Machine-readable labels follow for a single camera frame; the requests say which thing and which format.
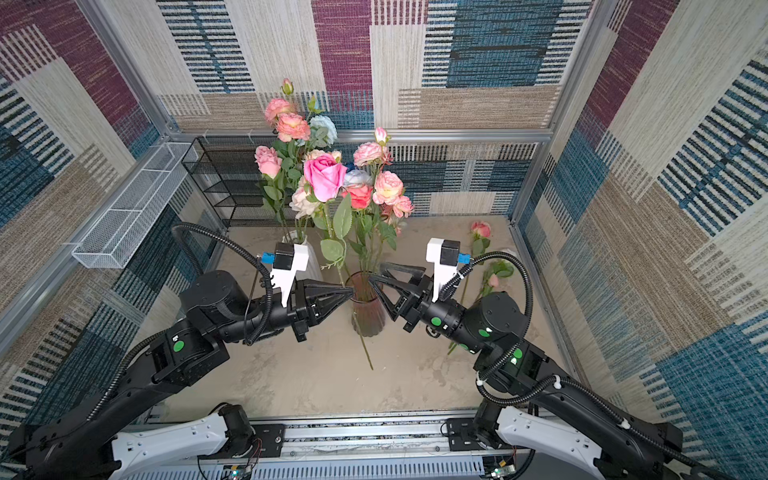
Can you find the white ribbed ceramic vase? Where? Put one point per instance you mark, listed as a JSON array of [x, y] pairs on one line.
[[313, 270]]

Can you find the bright magenta rose stem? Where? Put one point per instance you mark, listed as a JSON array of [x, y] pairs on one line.
[[334, 216]]

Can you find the large pink rose stem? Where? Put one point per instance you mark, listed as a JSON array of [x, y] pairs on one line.
[[481, 232]]

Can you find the black wire mesh shelf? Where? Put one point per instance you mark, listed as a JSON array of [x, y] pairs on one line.
[[225, 170]]

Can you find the pink peony double stem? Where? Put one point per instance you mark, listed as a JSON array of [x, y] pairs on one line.
[[292, 131]]

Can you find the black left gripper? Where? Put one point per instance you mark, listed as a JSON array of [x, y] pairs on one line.
[[309, 303]]

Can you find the red ribbed glass vase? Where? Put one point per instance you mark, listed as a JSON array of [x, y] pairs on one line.
[[368, 313]]

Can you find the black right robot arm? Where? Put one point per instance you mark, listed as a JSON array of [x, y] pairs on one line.
[[529, 401]]

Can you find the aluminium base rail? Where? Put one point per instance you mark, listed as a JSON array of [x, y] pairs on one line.
[[413, 445]]

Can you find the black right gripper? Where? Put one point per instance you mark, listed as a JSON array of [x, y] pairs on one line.
[[414, 303]]

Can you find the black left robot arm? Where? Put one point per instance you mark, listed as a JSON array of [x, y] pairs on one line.
[[89, 442]]

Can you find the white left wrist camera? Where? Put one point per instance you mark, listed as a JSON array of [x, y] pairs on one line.
[[285, 262]]

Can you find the white and pale blue rose stem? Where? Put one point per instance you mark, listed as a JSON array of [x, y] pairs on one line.
[[323, 131]]

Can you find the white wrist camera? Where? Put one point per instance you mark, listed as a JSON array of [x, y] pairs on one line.
[[285, 262], [445, 256]]

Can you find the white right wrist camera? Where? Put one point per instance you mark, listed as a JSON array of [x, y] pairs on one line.
[[445, 256]]

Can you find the white wire mesh basket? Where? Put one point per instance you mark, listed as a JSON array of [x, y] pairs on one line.
[[117, 234]]

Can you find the cream white rose stem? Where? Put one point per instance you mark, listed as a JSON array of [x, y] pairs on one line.
[[303, 203]]

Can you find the dark pink rose stem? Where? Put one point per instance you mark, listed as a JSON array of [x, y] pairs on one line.
[[360, 198]]

